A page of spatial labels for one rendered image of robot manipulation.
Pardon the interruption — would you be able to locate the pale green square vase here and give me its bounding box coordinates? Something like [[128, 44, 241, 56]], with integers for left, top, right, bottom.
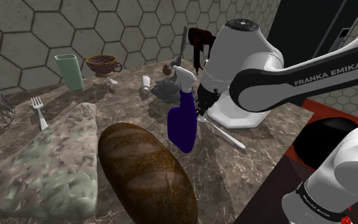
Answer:
[[54, 53, 85, 92]]

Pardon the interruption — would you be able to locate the grey crumpled lump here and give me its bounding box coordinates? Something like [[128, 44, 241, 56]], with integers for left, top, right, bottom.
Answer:
[[150, 76, 183, 105]]

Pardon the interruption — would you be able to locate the patterned brown cup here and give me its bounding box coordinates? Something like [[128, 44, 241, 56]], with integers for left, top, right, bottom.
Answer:
[[85, 55, 123, 78]]

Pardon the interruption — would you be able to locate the pale green crumpled cloth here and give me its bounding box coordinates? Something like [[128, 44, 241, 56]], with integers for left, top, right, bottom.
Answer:
[[0, 102, 99, 220]]

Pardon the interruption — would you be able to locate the white salt shaker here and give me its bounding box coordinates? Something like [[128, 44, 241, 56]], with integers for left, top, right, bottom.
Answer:
[[139, 75, 152, 96]]

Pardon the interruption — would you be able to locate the silver fork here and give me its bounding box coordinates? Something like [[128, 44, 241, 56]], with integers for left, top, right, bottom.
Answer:
[[196, 115, 247, 150]]

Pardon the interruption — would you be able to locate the black door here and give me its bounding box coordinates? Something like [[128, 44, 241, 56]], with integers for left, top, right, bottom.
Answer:
[[266, 0, 358, 67]]

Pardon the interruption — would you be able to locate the fork with white handle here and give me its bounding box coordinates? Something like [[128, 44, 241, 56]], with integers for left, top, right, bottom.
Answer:
[[31, 96, 49, 131]]

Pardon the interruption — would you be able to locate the brown bread loaf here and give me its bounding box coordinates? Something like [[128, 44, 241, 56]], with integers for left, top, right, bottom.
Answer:
[[97, 122, 199, 224]]

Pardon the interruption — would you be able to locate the blue spray bottle white head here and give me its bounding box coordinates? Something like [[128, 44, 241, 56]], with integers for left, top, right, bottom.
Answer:
[[167, 66, 198, 155]]

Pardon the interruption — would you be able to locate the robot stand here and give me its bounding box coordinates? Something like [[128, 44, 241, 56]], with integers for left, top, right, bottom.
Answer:
[[233, 99, 358, 224]]

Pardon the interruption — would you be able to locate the grey-handled kitchen brush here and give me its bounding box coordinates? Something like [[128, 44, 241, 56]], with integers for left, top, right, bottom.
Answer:
[[162, 25, 189, 77]]

